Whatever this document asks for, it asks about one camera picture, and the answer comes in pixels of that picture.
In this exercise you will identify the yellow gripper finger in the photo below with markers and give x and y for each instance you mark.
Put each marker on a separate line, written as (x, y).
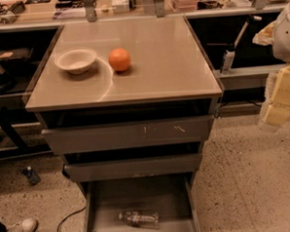
(264, 37)
(276, 108)

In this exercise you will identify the clear plastic water bottle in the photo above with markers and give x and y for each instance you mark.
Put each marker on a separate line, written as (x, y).
(144, 219)

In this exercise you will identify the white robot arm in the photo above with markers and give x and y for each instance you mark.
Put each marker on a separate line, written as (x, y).
(281, 50)

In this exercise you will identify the bottom open grey drawer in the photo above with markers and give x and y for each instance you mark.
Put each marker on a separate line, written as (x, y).
(168, 196)

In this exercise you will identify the middle grey drawer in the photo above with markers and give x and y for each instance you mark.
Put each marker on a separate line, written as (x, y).
(134, 168)

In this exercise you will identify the top grey drawer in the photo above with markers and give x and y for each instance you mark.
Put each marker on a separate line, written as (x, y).
(128, 134)

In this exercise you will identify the white rod tool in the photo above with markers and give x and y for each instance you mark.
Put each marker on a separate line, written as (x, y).
(243, 29)

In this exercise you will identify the orange fruit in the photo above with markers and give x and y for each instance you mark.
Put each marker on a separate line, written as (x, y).
(119, 59)

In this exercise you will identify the white box on bench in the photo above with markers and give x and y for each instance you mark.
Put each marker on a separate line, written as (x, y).
(120, 6)

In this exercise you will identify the white bowl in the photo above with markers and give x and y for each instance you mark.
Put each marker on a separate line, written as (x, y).
(76, 61)

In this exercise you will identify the small black floor device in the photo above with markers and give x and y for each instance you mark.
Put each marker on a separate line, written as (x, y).
(31, 175)

